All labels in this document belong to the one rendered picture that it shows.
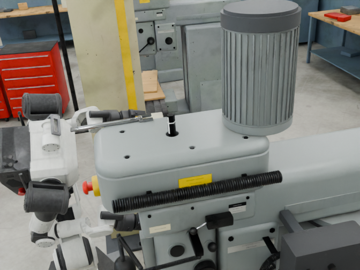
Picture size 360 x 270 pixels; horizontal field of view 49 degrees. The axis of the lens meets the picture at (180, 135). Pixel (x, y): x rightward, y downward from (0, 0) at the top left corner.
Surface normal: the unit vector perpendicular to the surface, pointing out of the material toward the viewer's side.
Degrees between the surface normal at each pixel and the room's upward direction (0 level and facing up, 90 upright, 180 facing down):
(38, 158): 34
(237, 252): 90
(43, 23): 90
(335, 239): 0
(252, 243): 90
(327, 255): 90
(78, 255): 60
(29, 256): 0
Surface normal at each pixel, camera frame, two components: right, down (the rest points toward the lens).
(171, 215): 0.22, 0.45
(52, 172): 0.25, 0.21
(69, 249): 0.31, -0.07
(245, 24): -0.50, 0.44
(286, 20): 0.44, 0.40
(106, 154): -0.07, -0.88
